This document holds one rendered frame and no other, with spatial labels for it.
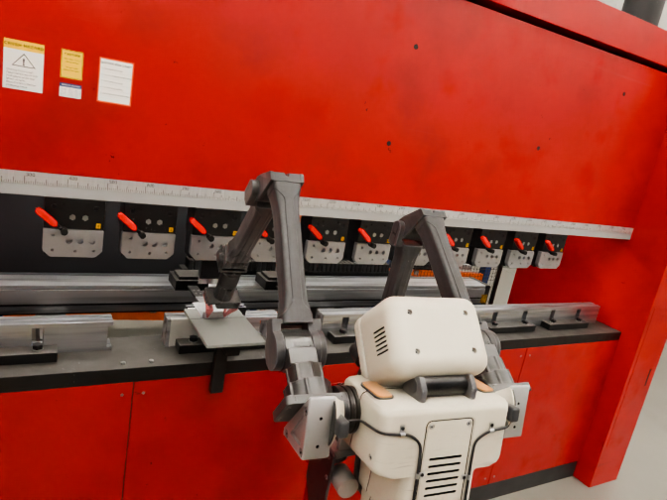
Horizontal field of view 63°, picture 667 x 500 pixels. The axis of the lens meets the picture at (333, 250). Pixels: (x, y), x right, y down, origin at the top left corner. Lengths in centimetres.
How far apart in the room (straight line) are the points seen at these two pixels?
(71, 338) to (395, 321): 108
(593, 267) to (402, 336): 238
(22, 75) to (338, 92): 89
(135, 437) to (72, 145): 88
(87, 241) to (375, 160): 96
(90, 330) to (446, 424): 113
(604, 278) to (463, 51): 162
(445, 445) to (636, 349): 223
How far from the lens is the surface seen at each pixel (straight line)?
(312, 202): 182
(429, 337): 98
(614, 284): 319
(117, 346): 183
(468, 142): 216
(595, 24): 257
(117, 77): 160
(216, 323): 172
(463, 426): 103
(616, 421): 333
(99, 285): 200
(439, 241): 137
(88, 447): 182
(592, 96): 264
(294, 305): 105
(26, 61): 158
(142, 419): 180
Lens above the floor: 169
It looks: 14 degrees down
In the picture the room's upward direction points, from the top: 11 degrees clockwise
